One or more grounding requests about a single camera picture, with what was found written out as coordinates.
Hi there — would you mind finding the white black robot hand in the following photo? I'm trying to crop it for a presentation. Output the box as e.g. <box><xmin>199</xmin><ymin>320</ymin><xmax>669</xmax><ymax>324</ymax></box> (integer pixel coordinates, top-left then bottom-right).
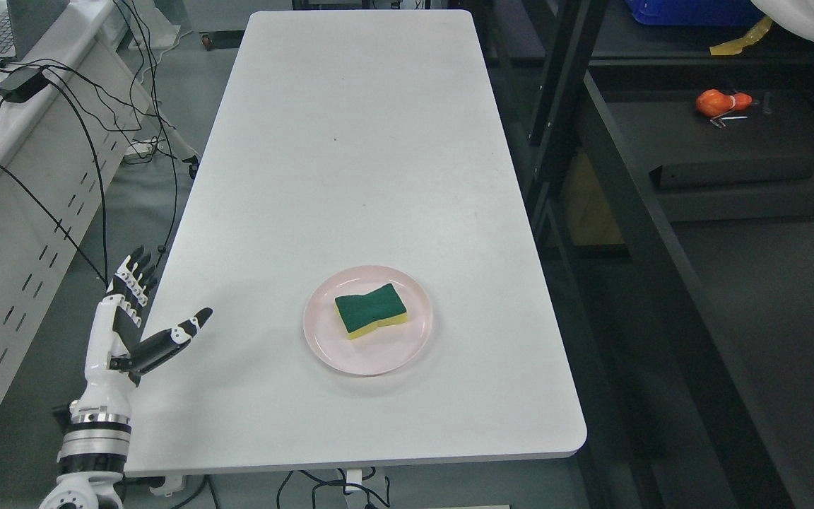
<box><xmin>70</xmin><ymin>246</ymin><xmax>213</xmax><ymax>424</ymax></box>

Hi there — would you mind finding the green yellow sponge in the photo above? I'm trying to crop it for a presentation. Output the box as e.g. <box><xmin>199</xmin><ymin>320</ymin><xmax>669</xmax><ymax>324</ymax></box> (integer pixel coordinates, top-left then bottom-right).
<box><xmin>334</xmin><ymin>283</ymin><xmax>409</xmax><ymax>339</ymax></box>

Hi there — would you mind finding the black metal shelf rack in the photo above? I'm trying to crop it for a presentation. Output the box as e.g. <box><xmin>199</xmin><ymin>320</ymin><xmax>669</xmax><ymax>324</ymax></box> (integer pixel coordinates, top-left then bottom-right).
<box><xmin>463</xmin><ymin>1</ymin><xmax>814</xmax><ymax>508</ymax></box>

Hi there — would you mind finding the orange toy on shelf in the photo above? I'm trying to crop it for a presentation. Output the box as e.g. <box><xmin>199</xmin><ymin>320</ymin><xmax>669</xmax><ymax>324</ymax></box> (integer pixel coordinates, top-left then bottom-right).
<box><xmin>695</xmin><ymin>89</ymin><xmax>757</xmax><ymax>129</ymax></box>

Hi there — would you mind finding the white power strip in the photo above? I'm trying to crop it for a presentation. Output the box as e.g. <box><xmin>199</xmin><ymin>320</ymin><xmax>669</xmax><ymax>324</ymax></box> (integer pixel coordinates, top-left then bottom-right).
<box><xmin>123</xmin><ymin>141</ymin><xmax>158</xmax><ymax>163</ymax></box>

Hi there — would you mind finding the white perforated desk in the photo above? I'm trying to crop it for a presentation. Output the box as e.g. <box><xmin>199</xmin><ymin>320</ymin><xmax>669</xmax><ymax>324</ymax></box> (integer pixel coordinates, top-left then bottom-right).
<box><xmin>0</xmin><ymin>1</ymin><xmax>152</xmax><ymax>405</ymax></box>

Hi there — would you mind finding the pink round plate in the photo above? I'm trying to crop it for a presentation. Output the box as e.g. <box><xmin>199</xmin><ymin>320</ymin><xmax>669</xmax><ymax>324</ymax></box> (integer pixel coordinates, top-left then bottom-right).
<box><xmin>302</xmin><ymin>265</ymin><xmax>435</xmax><ymax>377</ymax></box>

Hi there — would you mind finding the white table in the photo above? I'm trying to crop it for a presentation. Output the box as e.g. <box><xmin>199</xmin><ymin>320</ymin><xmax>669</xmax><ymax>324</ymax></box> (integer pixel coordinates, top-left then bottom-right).
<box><xmin>126</xmin><ymin>10</ymin><xmax>587</xmax><ymax>476</ymax></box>

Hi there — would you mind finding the black power adapter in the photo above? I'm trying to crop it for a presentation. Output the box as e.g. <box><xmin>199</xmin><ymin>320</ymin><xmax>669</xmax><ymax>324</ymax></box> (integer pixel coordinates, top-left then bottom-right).
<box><xmin>0</xmin><ymin>66</ymin><xmax>49</xmax><ymax>104</ymax></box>

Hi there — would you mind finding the grey laptop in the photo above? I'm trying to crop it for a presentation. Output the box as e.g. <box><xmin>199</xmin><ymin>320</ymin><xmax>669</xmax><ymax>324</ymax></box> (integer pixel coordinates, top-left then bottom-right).
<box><xmin>0</xmin><ymin>1</ymin><xmax>70</xmax><ymax>62</ymax></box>

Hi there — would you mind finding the blue plastic bin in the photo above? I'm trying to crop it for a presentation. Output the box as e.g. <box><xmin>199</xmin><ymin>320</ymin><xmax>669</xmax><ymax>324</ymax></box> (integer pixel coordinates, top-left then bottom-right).
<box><xmin>624</xmin><ymin>1</ymin><xmax>765</xmax><ymax>27</ymax></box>

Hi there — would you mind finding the yellow tape piece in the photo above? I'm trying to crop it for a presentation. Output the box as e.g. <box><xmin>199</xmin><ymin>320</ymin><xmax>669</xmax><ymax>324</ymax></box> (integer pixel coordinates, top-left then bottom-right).
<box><xmin>709</xmin><ymin>16</ymin><xmax>773</xmax><ymax>56</ymax></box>

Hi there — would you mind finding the black cable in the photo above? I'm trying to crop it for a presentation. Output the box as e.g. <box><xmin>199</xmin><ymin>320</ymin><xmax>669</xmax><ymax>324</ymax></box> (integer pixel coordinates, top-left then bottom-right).
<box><xmin>0</xmin><ymin>60</ymin><xmax>111</xmax><ymax>283</ymax></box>

